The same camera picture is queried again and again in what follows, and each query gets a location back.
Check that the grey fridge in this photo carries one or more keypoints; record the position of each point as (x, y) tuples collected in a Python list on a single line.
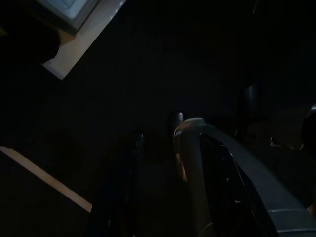
[(71, 12)]

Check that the black floor mat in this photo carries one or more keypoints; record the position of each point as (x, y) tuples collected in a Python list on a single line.
[(123, 74)]

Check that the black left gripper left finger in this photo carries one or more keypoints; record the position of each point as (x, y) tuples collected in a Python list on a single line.
[(116, 197)]

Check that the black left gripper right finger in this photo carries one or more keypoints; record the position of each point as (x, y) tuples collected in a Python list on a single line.
[(227, 197)]

